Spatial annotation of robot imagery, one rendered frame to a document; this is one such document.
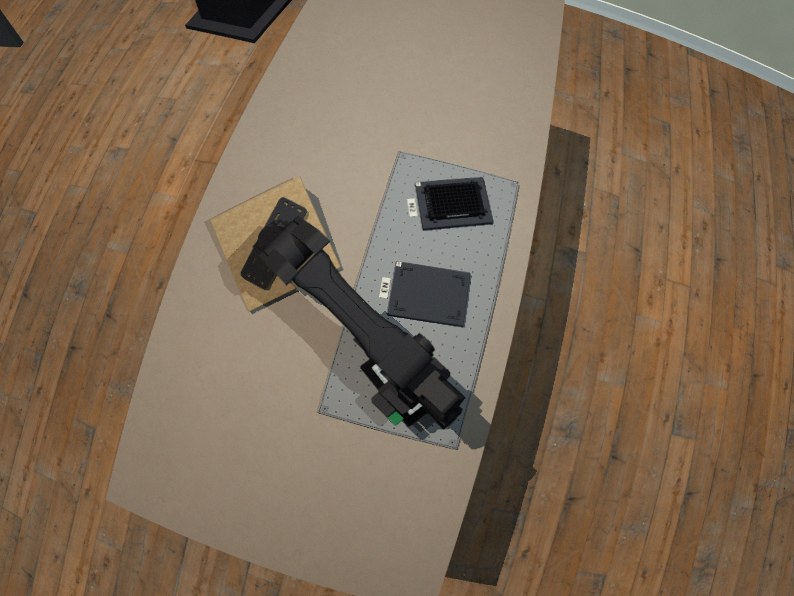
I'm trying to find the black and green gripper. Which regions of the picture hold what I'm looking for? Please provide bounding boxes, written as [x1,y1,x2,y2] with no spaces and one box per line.
[371,357,450,425]

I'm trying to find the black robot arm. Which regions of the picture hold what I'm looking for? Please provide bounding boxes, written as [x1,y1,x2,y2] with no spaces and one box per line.
[241,197,465,430]

